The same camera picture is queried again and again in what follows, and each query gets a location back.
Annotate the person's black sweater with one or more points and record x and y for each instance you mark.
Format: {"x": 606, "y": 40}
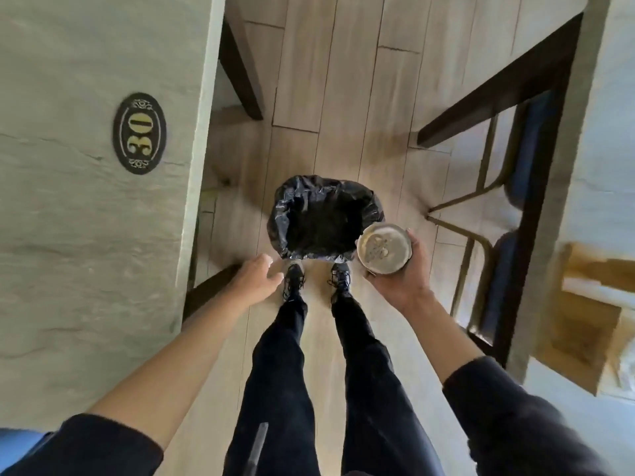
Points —
{"x": 521, "y": 426}

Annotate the person's left black shoe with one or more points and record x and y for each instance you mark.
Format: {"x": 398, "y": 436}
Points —
{"x": 292, "y": 280}

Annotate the person's left forearm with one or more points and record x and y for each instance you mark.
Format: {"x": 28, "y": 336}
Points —
{"x": 168, "y": 371}

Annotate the person's right hand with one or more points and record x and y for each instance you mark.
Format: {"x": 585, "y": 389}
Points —
{"x": 412, "y": 287}

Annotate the round silver ashtray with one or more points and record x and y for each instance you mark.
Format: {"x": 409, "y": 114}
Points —
{"x": 399, "y": 252}

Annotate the black oval table plaque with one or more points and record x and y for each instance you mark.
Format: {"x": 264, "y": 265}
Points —
{"x": 139, "y": 133}

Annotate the bin with black bag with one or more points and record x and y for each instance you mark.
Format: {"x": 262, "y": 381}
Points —
{"x": 322, "y": 223}

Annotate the person's left hand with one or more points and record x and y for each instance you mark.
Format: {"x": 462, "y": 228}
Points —
{"x": 258, "y": 282}

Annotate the person's right black shoe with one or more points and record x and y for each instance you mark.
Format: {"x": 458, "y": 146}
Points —
{"x": 341, "y": 281}

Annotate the person's black trousers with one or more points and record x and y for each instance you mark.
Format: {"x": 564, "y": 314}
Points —
{"x": 278, "y": 391}

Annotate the person's right forearm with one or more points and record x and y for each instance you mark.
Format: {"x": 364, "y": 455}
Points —
{"x": 451, "y": 342}

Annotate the person's black shoe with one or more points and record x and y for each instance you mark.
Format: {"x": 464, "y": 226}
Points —
{"x": 341, "y": 281}
{"x": 292, "y": 280}

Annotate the dark wooden table leg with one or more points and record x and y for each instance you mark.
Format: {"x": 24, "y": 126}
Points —
{"x": 208, "y": 292}
{"x": 243, "y": 74}
{"x": 501, "y": 89}

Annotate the orange tissue box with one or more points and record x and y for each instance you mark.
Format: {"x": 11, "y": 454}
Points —
{"x": 585, "y": 332}

